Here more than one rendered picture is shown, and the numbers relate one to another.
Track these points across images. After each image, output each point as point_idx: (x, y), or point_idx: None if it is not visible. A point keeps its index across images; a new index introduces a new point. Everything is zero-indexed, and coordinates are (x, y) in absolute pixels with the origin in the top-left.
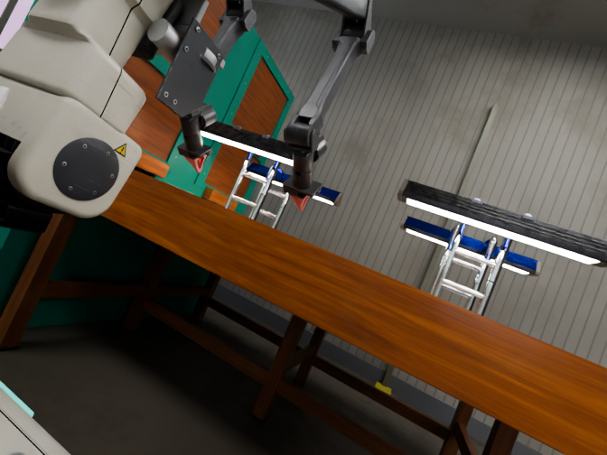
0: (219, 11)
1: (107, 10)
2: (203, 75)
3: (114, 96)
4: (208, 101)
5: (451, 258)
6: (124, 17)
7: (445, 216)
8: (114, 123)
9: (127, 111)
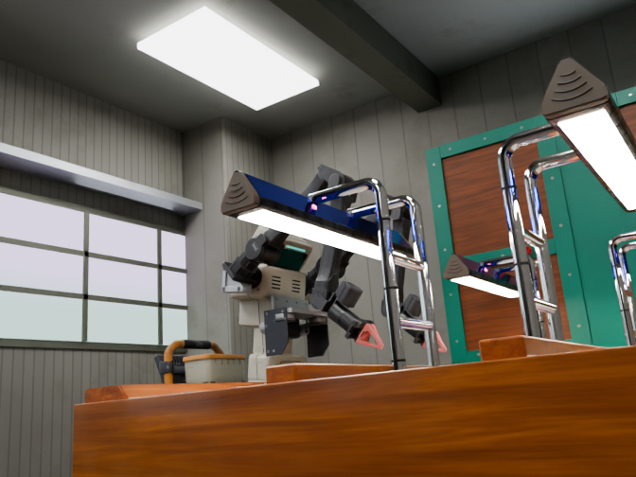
0: (516, 154)
1: (256, 337)
2: (280, 326)
3: (257, 368)
4: (577, 234)
5: (418, 284)
6: (261, 333)
7: (378, 248)
8: (262, 379)
9: (265, 369)
